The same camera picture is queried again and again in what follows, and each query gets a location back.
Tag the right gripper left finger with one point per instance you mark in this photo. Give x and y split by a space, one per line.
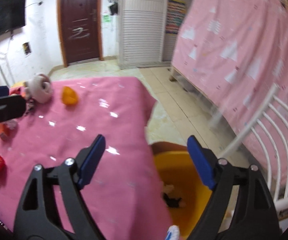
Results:
51 204

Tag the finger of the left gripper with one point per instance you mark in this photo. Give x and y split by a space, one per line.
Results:
11 106

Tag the pink star tablecloth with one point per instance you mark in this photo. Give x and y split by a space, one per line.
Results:
124 196

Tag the white gloved right hand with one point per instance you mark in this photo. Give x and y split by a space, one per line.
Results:
173 233

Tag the red cloth with white trim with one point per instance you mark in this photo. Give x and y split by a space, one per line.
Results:
21 90

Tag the orange trash bin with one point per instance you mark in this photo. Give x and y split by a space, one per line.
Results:
183 185

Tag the orange plastic half shell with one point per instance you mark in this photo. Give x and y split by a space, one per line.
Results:
69 97

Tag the white slatted wardrobe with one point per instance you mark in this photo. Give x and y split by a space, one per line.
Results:
142 38

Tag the white metal chair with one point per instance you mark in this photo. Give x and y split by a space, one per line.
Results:
268 129

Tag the beige knit hat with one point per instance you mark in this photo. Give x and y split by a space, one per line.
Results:
39 88

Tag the wall mounted black television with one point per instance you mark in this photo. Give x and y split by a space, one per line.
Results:
12 15

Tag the orange box lower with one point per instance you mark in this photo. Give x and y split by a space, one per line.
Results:
7 129

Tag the pink tree print curtain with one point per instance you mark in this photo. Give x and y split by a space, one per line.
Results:
233 51

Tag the colourful wall chart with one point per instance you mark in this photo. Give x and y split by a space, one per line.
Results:
176 11

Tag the dark brown door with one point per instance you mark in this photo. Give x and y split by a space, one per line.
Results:
79 27

